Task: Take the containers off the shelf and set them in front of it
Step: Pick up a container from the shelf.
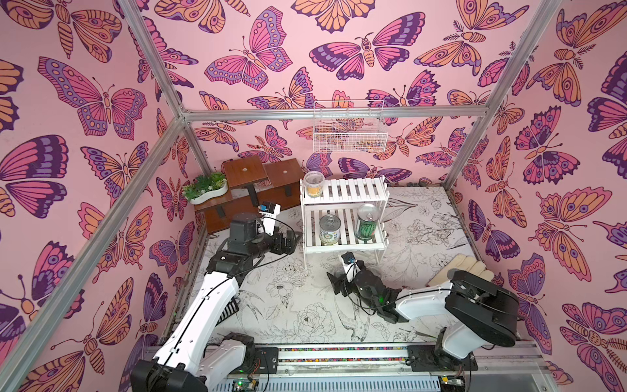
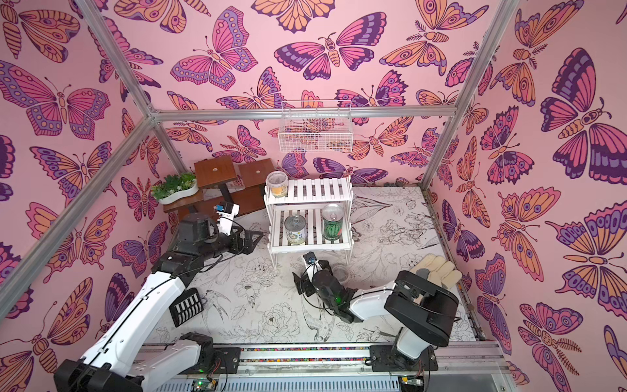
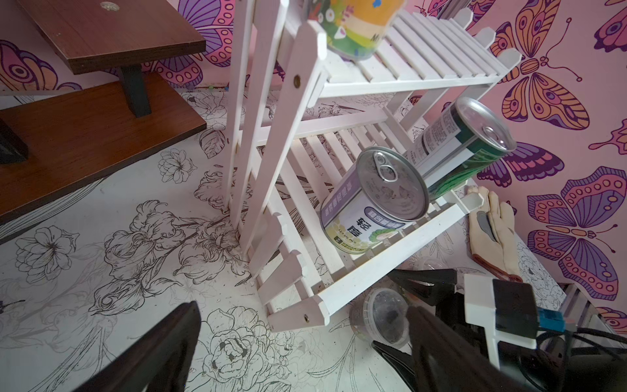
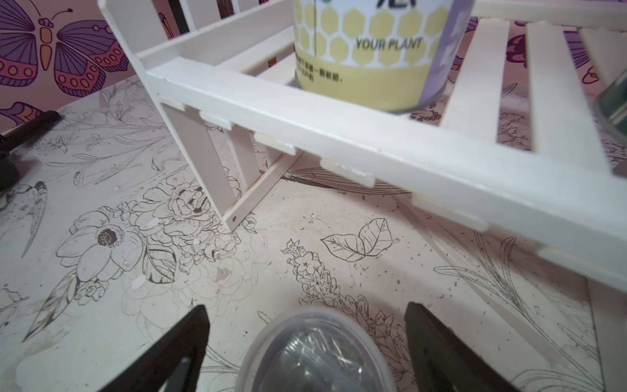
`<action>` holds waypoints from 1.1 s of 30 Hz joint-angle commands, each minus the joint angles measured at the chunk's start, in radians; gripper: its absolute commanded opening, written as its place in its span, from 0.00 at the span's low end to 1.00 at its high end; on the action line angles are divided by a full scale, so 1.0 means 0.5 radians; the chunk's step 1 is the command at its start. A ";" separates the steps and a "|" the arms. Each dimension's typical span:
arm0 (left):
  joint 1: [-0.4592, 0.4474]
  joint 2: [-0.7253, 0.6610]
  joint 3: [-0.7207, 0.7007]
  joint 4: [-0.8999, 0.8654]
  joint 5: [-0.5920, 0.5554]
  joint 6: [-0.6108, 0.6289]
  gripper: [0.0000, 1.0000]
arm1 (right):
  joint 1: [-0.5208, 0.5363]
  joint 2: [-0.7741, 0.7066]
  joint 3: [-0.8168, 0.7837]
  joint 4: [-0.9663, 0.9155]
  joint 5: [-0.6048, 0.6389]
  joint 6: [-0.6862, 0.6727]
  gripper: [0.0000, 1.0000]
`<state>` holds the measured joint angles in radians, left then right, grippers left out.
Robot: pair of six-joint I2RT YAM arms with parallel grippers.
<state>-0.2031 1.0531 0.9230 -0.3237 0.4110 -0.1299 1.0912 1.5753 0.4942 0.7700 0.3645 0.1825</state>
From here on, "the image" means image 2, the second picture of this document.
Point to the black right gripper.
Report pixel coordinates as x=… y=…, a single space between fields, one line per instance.
x=308 y=283

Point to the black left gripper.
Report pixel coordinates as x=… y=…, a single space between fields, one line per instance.
x=247 y=247

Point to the white purple tin can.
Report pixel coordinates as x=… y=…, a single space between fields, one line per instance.
x=296 y=229

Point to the clear jar orange seeds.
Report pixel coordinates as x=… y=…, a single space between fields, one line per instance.
x=277 y=183

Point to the green watermelon seed can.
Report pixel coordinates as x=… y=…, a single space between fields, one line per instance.
x=333 y=215

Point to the clear jar purple seeds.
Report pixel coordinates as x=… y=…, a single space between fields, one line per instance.
x=340 y=272

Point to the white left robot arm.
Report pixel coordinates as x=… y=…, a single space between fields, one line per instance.
x=142 y=308

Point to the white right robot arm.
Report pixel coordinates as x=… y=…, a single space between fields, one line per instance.
x=421 y=301

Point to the white slatted wooden shelf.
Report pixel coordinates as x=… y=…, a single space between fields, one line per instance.
x=308 y=198

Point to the brown wooden step stand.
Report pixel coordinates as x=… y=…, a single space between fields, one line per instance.
x=222 y=180

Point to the green plant white pot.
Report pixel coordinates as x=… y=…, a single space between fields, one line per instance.
x=175 y=187

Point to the beige work glove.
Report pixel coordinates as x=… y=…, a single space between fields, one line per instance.
x=439 y=271

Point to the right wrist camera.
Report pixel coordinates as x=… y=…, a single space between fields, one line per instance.
x=312 y=265

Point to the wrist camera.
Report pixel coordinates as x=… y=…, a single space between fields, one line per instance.
x=226 y=212
x=312 y=265

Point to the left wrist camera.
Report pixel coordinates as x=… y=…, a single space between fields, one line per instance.
x=226 y=212

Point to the white wire wall basket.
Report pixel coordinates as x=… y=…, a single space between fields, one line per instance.
x=317 y=126

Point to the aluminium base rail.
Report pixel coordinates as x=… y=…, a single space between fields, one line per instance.
x=461 y=366

